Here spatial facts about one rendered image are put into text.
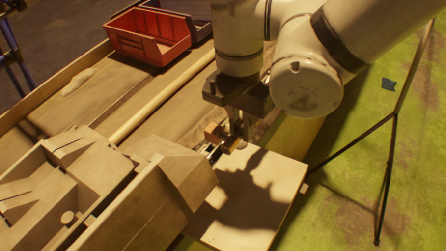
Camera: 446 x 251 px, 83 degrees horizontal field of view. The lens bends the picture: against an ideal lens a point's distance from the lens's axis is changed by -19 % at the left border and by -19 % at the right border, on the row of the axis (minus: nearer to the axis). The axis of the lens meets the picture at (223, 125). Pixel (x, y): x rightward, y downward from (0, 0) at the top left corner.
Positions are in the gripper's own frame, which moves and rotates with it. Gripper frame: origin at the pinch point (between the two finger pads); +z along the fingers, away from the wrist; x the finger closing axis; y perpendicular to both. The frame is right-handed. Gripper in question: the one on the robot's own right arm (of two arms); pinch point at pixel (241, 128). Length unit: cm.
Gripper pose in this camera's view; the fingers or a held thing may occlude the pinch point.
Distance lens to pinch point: 68.1
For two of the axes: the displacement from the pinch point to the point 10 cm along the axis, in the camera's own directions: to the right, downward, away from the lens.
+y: 5.6, -6.1, 5.5
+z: 0.6, 7.0, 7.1
